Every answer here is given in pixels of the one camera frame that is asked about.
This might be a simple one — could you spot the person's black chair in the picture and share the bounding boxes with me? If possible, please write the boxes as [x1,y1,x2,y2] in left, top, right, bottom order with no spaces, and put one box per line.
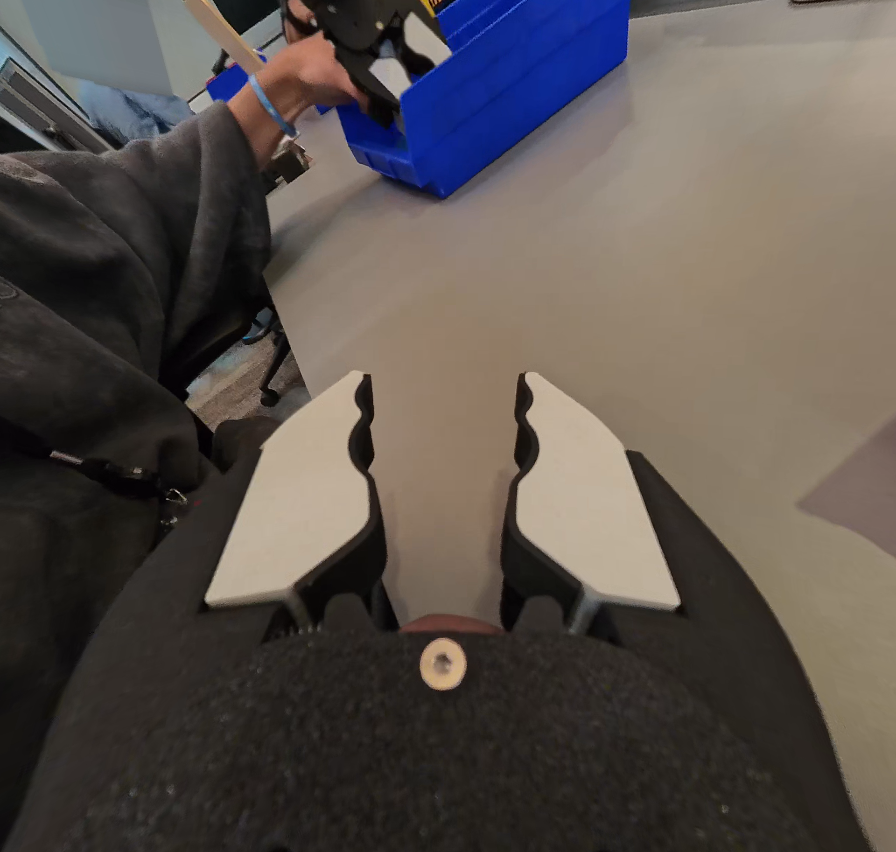
[168,286,298,408]

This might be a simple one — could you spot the person's left hand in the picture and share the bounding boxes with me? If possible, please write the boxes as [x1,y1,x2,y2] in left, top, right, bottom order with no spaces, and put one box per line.
[266,34,372,114]

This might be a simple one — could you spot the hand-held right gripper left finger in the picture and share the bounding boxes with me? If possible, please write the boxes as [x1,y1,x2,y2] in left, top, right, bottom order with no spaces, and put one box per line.
[206,372,389,611]

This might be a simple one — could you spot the blue plastic bin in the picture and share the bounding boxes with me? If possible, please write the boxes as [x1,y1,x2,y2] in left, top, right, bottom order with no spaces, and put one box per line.
[208,62,267,104]
[336,0,634,201]

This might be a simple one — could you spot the white stand with wooden stick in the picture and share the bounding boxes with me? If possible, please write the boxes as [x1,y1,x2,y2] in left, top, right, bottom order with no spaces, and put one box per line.
[182,0,267,76]

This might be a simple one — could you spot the blue wristband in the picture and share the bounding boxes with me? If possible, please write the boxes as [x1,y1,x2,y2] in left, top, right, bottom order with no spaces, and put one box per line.
[248,74,299,140]

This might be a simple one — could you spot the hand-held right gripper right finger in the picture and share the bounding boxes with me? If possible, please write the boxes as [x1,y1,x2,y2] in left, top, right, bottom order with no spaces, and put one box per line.
[500,372,683,612]

